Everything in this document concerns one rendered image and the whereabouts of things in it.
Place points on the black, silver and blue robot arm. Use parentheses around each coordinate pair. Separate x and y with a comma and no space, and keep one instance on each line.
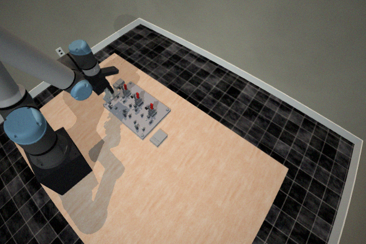
(24,123)

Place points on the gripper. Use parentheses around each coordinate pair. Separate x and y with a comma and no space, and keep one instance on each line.
(100,85)

